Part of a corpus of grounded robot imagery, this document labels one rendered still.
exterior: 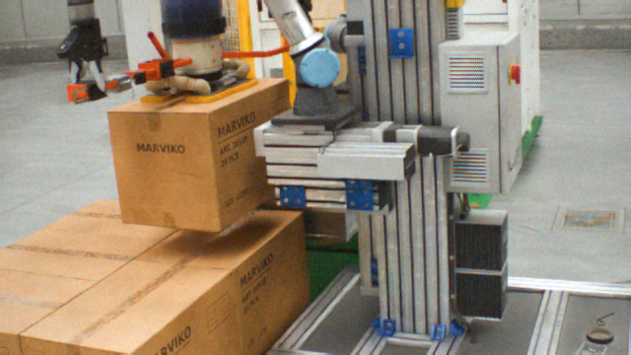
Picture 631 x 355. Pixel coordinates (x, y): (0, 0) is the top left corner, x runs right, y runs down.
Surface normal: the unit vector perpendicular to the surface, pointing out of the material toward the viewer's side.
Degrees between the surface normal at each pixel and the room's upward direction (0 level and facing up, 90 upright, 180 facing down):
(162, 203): 90
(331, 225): 90
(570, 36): 89
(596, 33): 90
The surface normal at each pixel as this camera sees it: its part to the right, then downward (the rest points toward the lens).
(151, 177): -0.39, 0.28
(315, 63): 0.19, 0.36
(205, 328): 0.93, 0.04
